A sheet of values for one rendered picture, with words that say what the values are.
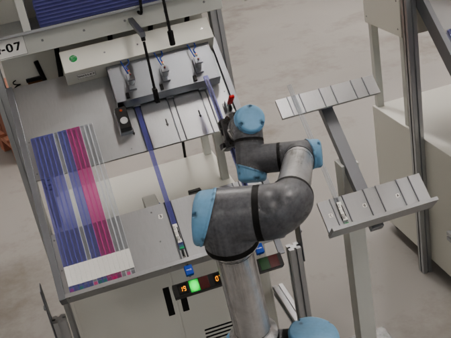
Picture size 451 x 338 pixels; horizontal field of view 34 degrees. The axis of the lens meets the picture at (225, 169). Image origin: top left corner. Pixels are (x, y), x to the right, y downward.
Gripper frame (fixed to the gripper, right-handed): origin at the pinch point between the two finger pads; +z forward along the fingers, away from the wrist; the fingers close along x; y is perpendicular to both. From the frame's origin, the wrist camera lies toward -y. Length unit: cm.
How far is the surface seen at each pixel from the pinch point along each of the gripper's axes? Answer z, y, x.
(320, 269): 108, -50, -44
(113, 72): 15.4, 35.3, 26.2
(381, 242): 112, -47, -77
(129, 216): 9.9, -10.4, 34.2
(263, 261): 4.5, -34.9, -0.1
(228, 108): 16.0, 14.9, -6.1
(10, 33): 11, 54, 53
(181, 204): 9.7, -11.1, 18.0
